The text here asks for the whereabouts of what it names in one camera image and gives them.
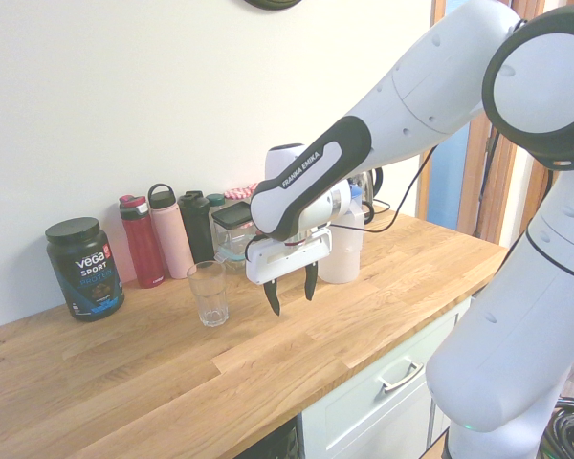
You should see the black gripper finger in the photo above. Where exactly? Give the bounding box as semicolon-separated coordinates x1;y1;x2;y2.
303;260;318;302
262;278;282;317

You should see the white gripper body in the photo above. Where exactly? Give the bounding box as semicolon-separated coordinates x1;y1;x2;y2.
245;227;335;287

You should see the pink water bottle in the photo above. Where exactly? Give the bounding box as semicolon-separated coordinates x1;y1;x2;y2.
147;183;196;280

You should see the red water bottle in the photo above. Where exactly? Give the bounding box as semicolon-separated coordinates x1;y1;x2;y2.
119;193;166;290

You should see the clear glass tumbler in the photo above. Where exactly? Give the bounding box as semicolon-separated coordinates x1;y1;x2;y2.
186;260;231;329

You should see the clear canister with black lid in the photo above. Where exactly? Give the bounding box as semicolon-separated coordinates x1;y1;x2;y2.
210;201;258;254

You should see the jar with red checkered lid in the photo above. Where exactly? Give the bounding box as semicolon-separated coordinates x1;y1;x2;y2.
223;181;260;205

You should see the black shaker bottle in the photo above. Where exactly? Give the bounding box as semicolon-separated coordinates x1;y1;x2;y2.
177;189;216;264

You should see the steel electric kettle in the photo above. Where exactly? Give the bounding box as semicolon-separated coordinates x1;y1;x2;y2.
348;166;385;224

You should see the white cabinet drawer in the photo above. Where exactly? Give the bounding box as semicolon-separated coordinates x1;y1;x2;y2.
299;295;475;459

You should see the dishwasher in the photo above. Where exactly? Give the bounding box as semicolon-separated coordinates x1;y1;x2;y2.
238;414;303;459

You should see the black Vega protein tub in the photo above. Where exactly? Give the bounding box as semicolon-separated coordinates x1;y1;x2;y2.
45;217;126;322

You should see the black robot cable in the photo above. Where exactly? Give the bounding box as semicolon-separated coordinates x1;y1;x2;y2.
332;145;436;235

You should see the metal drawer handle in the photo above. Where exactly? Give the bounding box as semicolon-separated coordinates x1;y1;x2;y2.
376;361;425;394

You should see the wooden door frame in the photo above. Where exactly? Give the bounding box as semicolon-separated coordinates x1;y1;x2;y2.
430;0;556;250

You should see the black round wall clock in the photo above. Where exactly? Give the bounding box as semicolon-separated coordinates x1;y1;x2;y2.
242;0;305;11

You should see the coiled cable bundle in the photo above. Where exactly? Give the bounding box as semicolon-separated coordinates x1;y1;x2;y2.
540;395;574;459

